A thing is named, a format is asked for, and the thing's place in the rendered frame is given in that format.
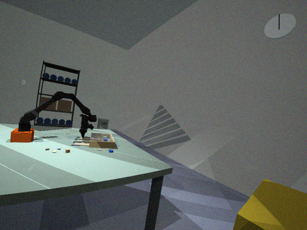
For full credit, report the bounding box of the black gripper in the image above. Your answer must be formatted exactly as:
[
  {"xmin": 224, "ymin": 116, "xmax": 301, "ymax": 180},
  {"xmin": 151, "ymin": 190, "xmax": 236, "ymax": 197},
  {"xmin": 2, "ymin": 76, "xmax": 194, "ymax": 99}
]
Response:
[{"xmin": 79, "ymin": 121, "xmax": 88, "ymax": 138}]

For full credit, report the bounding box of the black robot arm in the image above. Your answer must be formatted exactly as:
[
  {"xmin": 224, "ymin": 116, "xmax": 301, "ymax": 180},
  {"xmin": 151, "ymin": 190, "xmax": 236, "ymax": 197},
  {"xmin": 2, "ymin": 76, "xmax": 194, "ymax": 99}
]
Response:
[{"xmin": 18, "ymin": 92, "xmax": 97, "ymax": 132}]

